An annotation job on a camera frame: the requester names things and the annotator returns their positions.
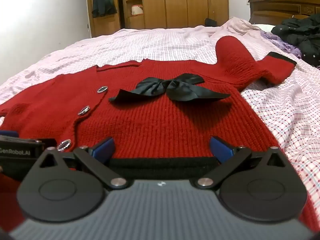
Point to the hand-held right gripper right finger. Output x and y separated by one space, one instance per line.
220 148

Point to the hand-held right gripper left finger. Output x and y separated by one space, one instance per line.
105 147

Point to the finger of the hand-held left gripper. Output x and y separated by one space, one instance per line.
8 133

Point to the red knitted sweater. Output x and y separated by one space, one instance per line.
162 120

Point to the black sequined clothes pile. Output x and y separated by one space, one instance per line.
305 37

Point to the pink checked bed sheet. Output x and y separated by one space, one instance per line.
175 45

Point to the purple cloth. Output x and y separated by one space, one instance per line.
282 42

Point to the black bag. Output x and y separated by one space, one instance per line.
212 22

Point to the white pillow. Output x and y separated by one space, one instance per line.
266 27

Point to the white and pink container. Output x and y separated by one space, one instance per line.
137 10

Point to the wooden headboard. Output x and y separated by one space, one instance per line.
275 7

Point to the wooden wardrobe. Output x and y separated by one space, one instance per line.
175 2

